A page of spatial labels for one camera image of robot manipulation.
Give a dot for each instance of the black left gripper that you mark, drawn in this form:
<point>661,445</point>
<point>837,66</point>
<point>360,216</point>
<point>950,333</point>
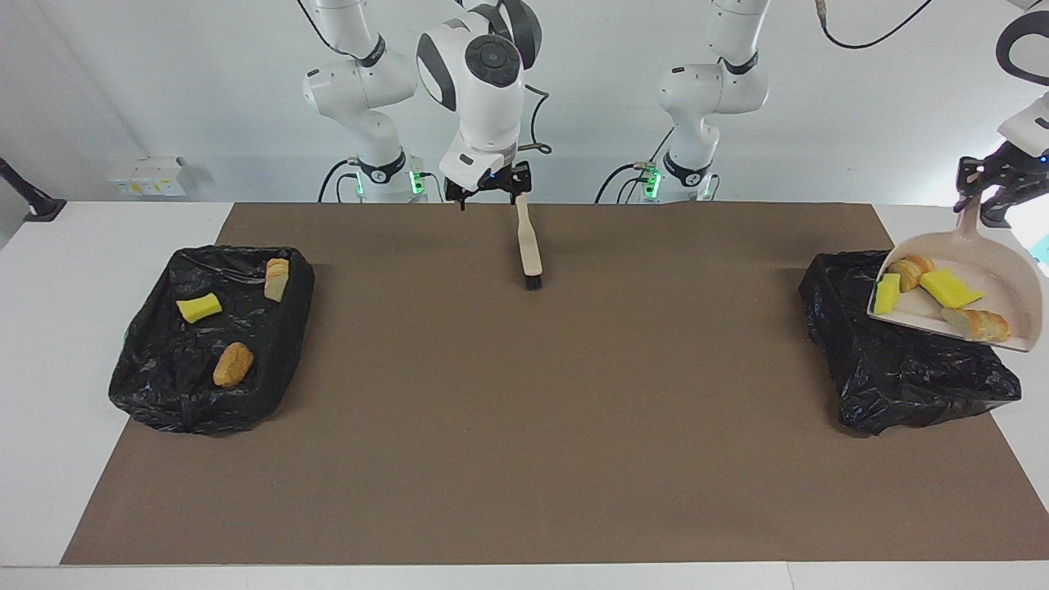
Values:
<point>1024,162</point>

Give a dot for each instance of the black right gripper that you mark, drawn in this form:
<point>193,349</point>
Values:
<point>493,182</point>

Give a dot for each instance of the beige hand brush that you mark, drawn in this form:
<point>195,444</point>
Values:
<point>531,246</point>

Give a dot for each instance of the beige plastic dustpan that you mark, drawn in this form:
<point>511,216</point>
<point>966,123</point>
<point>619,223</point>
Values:
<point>1012,270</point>

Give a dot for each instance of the notched yellow sponge piece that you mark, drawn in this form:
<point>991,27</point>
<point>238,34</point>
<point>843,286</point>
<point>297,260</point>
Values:
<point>949,288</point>

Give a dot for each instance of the small striped croissant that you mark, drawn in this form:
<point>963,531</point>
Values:
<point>977,324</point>
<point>910,270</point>
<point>277,279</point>

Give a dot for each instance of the brown bread roll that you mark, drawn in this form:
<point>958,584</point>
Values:
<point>233,365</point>

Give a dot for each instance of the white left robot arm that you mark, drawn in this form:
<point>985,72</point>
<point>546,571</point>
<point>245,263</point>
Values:
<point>713,90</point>

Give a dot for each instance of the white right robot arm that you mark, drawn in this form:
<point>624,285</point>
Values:
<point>483,90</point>

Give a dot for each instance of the black bag lined bin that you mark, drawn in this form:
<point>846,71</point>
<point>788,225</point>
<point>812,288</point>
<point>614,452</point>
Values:
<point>901,377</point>
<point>164,369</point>

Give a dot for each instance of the black clamp stand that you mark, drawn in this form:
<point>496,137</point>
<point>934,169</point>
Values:
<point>996,221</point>
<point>29,197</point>

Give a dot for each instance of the brown table mat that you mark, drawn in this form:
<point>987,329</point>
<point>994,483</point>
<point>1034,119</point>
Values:
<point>492,451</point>

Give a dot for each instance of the white wall socket box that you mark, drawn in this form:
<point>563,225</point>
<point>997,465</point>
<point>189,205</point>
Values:
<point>147,176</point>

